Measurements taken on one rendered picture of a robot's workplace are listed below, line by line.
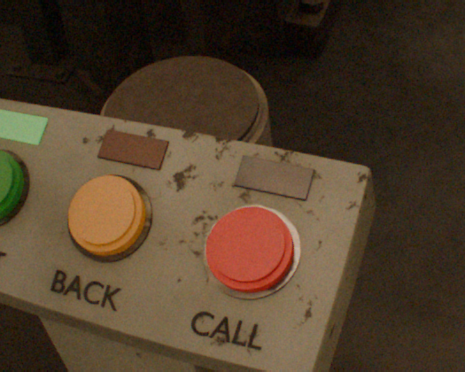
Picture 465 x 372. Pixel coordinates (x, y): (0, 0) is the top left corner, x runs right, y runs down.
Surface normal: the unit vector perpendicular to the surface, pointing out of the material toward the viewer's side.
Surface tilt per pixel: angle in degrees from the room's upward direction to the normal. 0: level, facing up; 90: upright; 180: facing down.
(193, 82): 0
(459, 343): 0
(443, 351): 0
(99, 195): 20
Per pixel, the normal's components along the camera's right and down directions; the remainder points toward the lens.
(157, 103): -0.10, -0.66
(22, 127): -0.21, -0.38
